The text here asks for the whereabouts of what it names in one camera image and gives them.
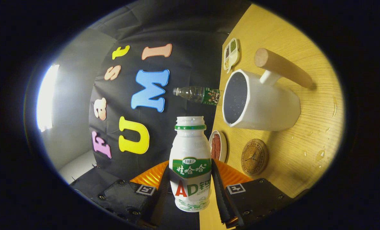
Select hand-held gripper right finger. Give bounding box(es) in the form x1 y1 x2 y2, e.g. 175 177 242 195
211 159 294 229

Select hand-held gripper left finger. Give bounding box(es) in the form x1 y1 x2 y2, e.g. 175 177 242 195
91 160 175 229

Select round cork coaster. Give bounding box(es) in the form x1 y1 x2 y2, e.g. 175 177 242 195
241 139 269 176

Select white juice bottle green label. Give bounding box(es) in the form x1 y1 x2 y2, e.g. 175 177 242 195
169 116 212 212

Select white cup with wooden handle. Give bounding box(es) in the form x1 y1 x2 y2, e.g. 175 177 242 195
222 48 314 132

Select clear plastic water bottle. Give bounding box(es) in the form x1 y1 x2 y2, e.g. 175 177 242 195
173 86 221 106

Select round beige plate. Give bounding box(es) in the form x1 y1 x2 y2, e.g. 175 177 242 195
209 130 228 163

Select red sausage pieces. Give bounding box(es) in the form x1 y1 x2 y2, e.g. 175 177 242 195
211 134 222 159

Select wooden table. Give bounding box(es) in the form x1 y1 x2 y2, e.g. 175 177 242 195
199 3 345 230

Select black backdrop cloth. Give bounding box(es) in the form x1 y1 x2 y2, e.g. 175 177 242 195
70 0 251 230

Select white divided dish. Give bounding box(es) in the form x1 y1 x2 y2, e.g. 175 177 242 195
223 38 240 73

